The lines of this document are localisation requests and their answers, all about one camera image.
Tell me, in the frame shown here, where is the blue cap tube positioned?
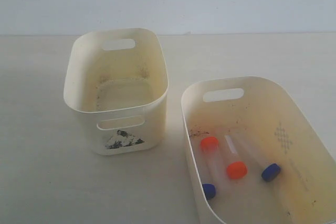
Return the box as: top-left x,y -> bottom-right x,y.
235,132 -> 281,182
202,183 -> 216,200

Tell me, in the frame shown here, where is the orange cap tube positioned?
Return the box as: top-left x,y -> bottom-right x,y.
200,136 -> 225,185
224,135 -> 248,179

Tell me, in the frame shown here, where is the cream plastic bin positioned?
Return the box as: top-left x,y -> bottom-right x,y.
181,77 -> 335,223
64,28 -> 169,155

